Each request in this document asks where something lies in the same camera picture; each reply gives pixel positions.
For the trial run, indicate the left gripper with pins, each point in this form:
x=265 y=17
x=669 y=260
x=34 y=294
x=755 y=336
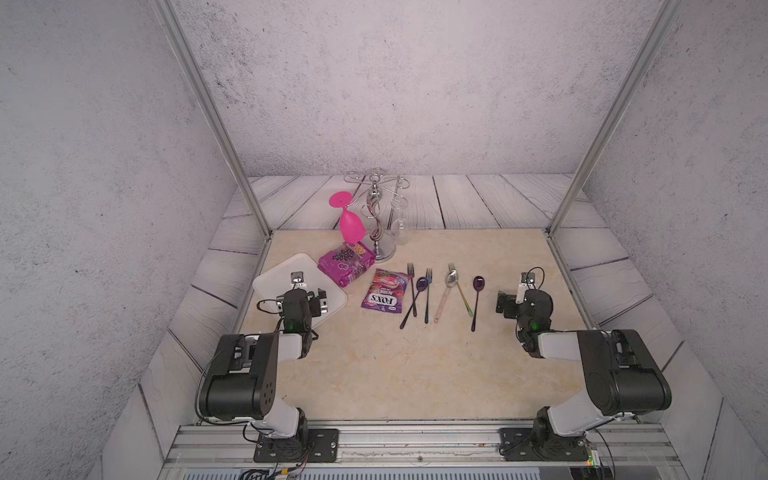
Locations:
x=316 y=308

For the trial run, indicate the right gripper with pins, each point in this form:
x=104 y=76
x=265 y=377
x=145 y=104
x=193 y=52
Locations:
x=510 y=299

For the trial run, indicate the white rectangular tray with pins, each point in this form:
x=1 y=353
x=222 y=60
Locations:
x=278 y=280

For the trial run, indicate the dark purple spoon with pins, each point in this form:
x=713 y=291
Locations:
x=421 y=285
x=478 y=285

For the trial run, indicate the silver spoon pink handle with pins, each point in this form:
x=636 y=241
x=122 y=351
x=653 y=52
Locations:
x=451 y=281

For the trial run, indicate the dark purple fork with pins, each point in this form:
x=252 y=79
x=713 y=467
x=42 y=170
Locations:
x=411 y=274

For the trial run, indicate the rainbow green fork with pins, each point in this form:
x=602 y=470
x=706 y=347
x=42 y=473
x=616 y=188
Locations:
x=461 y=294

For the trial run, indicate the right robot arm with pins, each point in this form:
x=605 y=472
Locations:
x=620 y=374

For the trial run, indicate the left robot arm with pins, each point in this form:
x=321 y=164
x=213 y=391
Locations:
x=240 y=384

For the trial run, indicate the magenta grape snack pack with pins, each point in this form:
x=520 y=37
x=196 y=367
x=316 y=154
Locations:
x=346 y=263

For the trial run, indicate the Fox's berries candy bag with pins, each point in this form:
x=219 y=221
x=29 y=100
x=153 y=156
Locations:
x=386 y=292

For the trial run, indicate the pink plastic wine glass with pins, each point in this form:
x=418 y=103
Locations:
x=350 y=224

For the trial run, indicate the clear wine glass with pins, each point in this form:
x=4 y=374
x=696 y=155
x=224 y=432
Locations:
x=399 y=222

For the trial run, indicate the chrome glass holder stand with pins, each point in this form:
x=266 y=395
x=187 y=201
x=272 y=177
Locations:
x=381 y=194

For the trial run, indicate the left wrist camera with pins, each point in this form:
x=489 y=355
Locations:
x=297 y=280

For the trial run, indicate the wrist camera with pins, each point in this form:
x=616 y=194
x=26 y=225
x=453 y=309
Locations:
x=526 y=283
x=297 y=280

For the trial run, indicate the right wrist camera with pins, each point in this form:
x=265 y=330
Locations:
x=526 y=283

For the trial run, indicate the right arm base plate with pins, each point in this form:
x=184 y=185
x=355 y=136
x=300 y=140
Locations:
x=527 y=445

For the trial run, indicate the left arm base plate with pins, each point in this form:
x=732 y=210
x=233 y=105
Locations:
x=310 y=445

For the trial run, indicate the aluminium front rail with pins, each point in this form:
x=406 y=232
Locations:
x=430 y=444

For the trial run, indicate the left aluminium frame post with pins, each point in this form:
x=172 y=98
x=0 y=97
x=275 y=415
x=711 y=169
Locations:
x=190 y=68

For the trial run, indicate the aluminium frame post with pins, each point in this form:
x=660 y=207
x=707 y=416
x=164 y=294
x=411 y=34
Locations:
x=190 y=68
x=636 y=72

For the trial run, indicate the right aluminium frame post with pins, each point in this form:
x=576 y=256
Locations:
x=636 y=72

